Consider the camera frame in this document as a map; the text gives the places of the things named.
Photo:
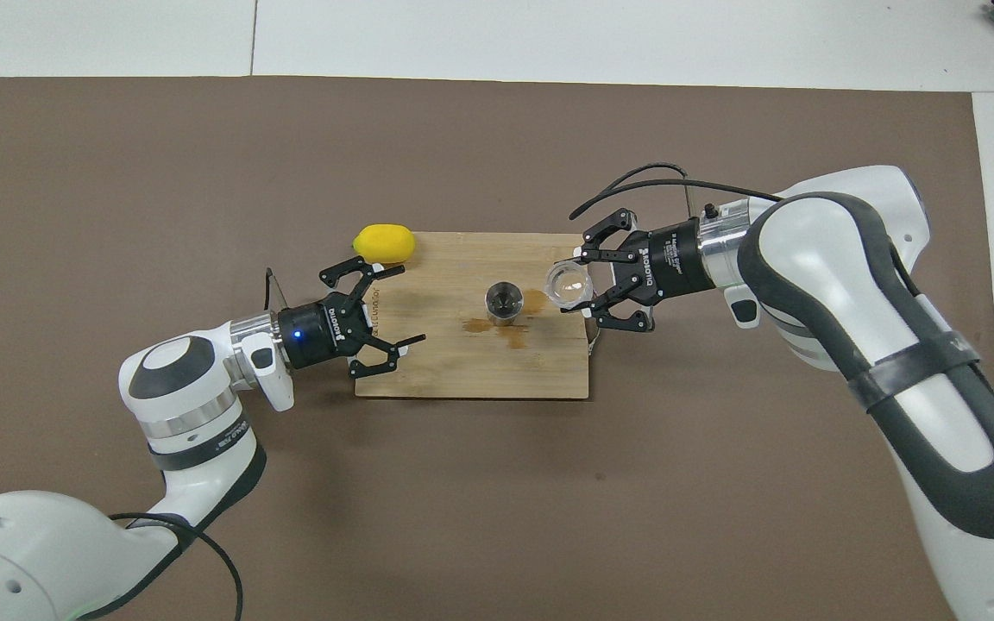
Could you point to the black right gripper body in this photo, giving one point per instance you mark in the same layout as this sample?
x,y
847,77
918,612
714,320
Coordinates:
x,y
670,263

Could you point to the brown table mat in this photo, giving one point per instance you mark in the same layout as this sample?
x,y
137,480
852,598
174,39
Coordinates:
x,y
462,500

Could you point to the yellow lemon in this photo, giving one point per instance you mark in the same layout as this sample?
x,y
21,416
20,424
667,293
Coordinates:
x,y
385,243

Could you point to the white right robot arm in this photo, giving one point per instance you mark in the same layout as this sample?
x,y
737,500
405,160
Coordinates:
x,y
877,345

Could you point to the clear glass cup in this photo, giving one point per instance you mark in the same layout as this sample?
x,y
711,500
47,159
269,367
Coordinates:
x,y
568,285

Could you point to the steel double jigger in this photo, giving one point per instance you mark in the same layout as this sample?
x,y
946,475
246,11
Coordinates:
x,y
505,304

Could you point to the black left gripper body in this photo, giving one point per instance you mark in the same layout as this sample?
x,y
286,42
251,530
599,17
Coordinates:
x,y
316,335

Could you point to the bamboo cutting board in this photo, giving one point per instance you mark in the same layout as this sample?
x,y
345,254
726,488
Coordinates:
x,y
462,371

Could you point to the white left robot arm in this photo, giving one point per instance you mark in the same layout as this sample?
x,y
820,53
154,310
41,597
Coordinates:
x,y
186,388

